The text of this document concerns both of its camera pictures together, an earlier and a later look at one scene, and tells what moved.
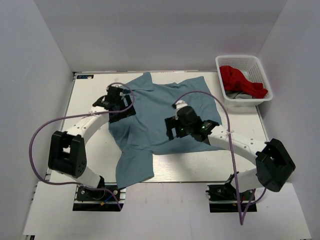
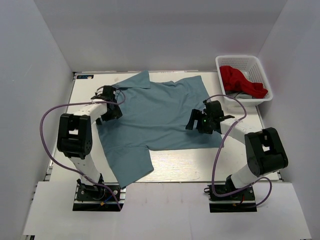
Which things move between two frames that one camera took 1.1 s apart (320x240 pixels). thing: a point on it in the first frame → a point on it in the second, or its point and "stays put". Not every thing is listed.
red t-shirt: (234, 80) stays put
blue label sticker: (84, 76) stays put
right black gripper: (173, 122) → (195, 114)
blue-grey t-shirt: (141, 135) stays put
